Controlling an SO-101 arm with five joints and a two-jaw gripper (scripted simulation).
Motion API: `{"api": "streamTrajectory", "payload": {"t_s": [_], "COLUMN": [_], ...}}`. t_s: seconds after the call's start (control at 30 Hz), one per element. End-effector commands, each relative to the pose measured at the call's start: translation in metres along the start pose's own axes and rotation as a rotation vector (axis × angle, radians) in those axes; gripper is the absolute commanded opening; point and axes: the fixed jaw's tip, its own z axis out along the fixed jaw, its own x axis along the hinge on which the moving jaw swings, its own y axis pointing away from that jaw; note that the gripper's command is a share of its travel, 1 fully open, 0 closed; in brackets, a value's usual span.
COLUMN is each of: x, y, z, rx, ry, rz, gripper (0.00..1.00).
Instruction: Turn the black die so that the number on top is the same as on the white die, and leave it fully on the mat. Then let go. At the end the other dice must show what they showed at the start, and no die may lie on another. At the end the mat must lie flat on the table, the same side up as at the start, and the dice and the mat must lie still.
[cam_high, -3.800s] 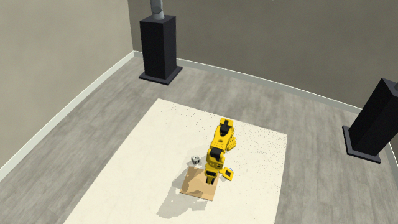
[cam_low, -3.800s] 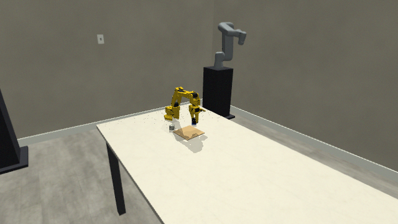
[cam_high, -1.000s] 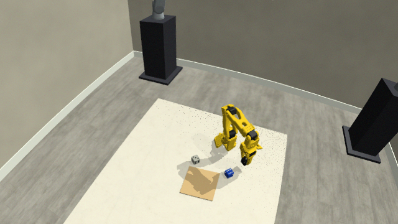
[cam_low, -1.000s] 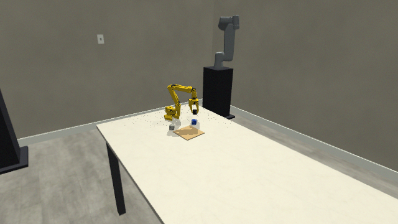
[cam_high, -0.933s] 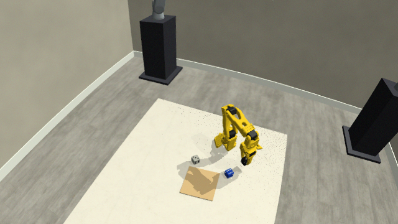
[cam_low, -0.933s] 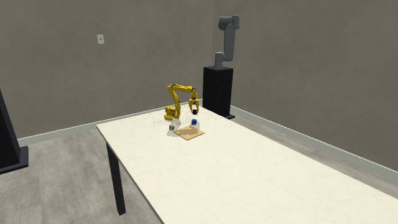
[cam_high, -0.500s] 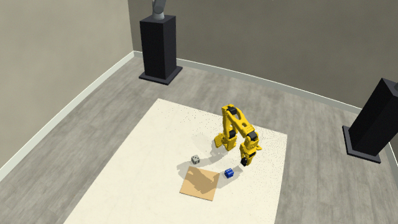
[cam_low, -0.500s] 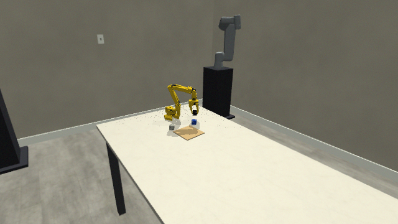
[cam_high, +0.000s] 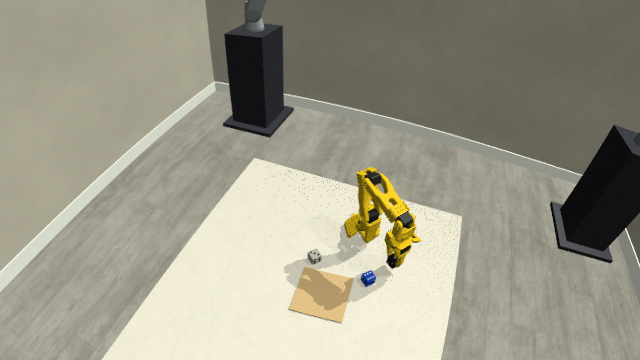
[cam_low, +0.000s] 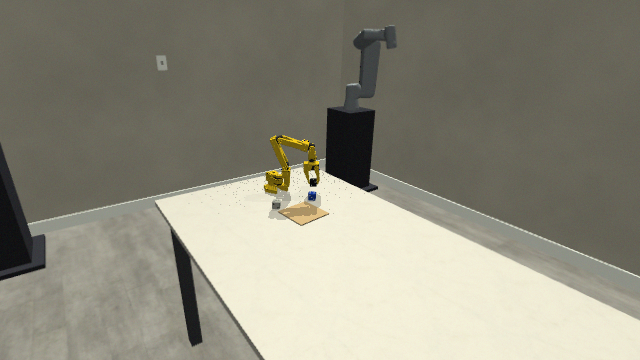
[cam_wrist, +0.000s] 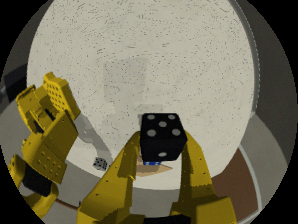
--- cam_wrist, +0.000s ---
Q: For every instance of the tan flat mat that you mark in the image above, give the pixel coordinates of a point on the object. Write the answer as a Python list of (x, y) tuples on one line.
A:
[(145, 170)]

